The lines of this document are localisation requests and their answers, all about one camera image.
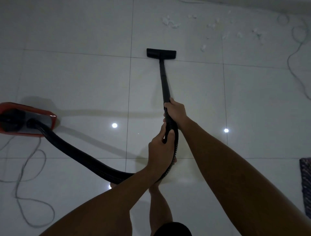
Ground person's right hand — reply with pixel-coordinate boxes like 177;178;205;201
163;98;188;130

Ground person's left hand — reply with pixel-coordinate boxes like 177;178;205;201
147;123;178;173

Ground red and black vacuum cleaner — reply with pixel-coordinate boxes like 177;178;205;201
0;48;179;185

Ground person's right forearm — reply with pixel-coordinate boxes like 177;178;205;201
179;118;311;236

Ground person's left forearm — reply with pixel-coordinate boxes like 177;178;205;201
39;165;158;236

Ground person's right leg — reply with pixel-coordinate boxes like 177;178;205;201
148;182;174;236

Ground black shorts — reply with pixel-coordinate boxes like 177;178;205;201
153;221;193;236

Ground scattered white paper scraps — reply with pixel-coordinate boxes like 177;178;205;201
162;9;266;53

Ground dark patterned rug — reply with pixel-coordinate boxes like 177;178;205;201
299;157;311;220

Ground thin white coiled cable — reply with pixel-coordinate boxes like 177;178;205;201
0;136;56;229

